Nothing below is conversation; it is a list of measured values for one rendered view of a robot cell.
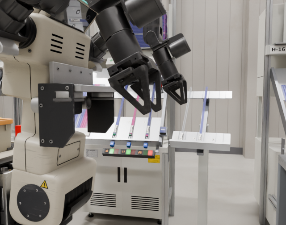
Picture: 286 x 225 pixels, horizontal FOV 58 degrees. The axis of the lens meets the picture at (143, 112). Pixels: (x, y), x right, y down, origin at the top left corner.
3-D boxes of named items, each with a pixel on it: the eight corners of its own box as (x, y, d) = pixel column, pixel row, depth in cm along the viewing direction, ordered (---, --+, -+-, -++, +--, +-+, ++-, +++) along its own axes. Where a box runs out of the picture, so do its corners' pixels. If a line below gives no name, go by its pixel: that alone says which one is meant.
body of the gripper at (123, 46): (157, 68, 53) (141, 35, 53) (143, 60, 43) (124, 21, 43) (129, 82, 54) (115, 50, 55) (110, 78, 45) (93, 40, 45)
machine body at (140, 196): (166, 227, 199) (167, 147, 194) (81, 218, 213) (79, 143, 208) (174, 195, 262) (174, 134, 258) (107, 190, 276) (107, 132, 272)
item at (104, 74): (164, 102, 191) (163, 97, 187) (80, 102, 204) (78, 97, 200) (168, 71, 211) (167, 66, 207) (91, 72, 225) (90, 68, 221)
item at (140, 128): (159, 143, 167) (158, 140, 164) (64, 139, 180) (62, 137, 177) (161, 119, 178) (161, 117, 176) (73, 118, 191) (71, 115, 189)
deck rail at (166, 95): (162, 147, 167) (161, 142, 163) (159, 147, 168) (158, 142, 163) (170, 71, 211) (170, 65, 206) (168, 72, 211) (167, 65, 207)
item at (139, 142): (159, 147, 168) (158, 141, 162) (65, 143, 181) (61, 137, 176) (159, 145, 169) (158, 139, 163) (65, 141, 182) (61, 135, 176)
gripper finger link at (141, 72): (170, 104, 48) (149, 58, 48) (162, 105, 41) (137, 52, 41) (138, 119, 50) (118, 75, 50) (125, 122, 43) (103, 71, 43)
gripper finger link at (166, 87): (193, 99, 89) (181, 75, 90) (191, 100, 83) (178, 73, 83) (175, 107, 91) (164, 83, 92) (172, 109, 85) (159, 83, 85)
